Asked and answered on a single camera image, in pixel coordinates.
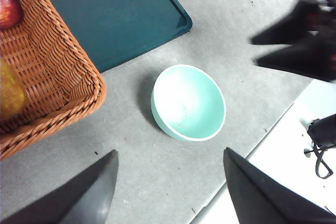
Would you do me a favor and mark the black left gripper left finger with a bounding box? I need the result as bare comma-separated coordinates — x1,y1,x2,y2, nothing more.
0,150,119,224

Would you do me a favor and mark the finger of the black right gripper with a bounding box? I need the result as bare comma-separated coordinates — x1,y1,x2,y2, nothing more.
254,35,336,83
250,0,320,45

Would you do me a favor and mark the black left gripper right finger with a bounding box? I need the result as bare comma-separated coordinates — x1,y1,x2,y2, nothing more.
223,147,336,224

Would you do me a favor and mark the brown yellow kiwi fruit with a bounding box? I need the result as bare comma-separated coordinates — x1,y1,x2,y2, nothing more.
0,58,26,122

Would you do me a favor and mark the teal ribbed bowl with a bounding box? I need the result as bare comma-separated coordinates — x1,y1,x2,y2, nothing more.
151,64,227,142

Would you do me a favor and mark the black device beside table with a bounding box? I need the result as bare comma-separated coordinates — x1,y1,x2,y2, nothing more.
306,113,336,151

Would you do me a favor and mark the brown wicker basket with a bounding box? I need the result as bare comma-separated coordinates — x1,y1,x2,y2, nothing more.
0,0,107,161

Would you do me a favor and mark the dark rectangular tray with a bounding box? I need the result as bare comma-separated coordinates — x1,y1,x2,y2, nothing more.
41,0,193,74

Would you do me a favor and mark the dark red round fruit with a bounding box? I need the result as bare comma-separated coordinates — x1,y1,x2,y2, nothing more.
0,0,22,29

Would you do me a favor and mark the black looped floor cable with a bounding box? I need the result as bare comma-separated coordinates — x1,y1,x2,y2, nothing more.
303,142,336,179

